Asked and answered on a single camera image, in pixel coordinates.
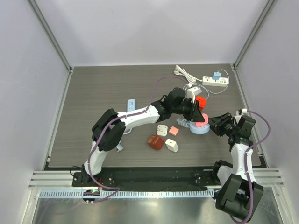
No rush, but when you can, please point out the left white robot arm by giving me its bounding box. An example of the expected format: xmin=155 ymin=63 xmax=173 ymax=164
xmin=82 ymin=88 xmax=205 ymax=187

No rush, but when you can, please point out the blue power strip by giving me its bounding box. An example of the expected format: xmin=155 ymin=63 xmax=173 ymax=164
xmin=115 ymin=98 xmax=137 ymax=154

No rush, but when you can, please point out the white adapter plug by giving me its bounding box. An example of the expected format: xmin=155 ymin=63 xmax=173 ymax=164
xmin=156 ymin=125 xmax=168 ymax=136

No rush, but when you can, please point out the left aluminium frame post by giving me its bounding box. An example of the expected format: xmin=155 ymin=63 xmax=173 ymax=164
xmin=27 ymin=0 xmax=72 ymax=73

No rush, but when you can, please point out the aluminium frame post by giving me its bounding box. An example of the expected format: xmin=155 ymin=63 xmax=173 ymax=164
xmin=232 ymin=0 xmax=277 ymax=70
xmin=27 ymin=0 xmax=72 ymax=73

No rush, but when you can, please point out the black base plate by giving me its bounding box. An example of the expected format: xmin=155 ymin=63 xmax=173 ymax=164
xmin=71 ymin=166 xmax=239 ymax=192

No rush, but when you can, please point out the white slotted cable duct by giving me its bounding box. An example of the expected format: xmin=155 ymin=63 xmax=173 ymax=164
xmin=39 ymin=189 xmax=214 ymax=199

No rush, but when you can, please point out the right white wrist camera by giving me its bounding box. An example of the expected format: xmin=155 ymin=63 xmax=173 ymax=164
xmin=235 ymin=108 xmax=247 ymax=123

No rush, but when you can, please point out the right aluminium frame post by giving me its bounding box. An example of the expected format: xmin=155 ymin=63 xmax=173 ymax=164
xmin=232 ymin=0 xmax=277 ymax=70

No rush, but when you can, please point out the light blue charger plug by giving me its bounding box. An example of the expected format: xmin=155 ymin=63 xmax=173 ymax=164
xmin=212 ymin=71 xmax=221 ymax=81

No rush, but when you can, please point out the aluminium front rail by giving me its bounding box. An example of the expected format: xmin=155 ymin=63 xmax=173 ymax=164
xmin=28 ymin=168 xmax=284 ymax=189

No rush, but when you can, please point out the white power strip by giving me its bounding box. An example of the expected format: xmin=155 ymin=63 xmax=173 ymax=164
xmin=173 ymin=64 xmax=229 ymax=87

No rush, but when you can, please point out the dark red charger plug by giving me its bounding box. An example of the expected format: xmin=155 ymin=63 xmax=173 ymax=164
xmin=147 ymin=135 xmax=164 ymax=150

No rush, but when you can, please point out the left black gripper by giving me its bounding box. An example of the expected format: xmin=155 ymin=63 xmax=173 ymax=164
xmin=171 ymin=97 xmax=205 ymax=121

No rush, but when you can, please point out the red cube socket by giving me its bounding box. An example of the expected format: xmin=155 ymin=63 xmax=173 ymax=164
xmin=195 ymin=96 xmax=207 ymax=111

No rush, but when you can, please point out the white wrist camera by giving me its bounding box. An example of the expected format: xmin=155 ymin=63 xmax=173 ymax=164
xmin=235 ymin=108 xmax=247 ymax=123
xmin=185 ymin=86 xmax=202 ymax=103

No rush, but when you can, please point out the round blue socket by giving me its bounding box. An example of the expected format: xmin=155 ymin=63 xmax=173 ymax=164
xmin=176 ymin=116 xmax=211 ymax=135

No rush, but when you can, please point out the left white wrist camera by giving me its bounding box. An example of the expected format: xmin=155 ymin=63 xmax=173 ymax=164
xmin=185 ymin=86 xmax=202 ymax=103

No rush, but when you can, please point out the pink charger plug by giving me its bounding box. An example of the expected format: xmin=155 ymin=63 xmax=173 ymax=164
xmin=169 ymin=126 xmax=179 ymax=136

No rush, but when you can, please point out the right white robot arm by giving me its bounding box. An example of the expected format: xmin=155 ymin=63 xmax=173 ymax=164
xmin=209 ymin=109 xmax=263 ymax=222

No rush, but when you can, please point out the white charger plug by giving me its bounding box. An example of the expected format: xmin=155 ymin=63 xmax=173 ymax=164
xmin=165 ymin=139 xmax=179 ymax=153

